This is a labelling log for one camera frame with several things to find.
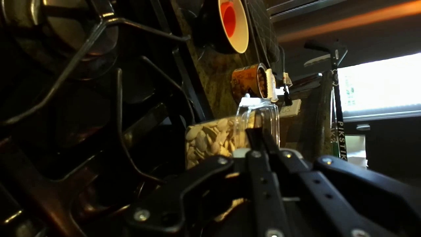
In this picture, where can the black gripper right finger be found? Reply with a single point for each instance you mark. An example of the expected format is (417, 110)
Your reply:
(325, 211)

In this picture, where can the clear glass dish with pasta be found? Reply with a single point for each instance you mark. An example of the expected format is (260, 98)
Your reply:
(227, 136)

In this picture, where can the red and white bowl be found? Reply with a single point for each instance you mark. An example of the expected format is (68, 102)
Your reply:
(231, 25)

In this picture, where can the black cast iron grate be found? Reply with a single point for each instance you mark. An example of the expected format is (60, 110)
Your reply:
(93, 104)

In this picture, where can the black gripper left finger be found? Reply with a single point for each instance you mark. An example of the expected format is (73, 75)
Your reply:
(268, 211)

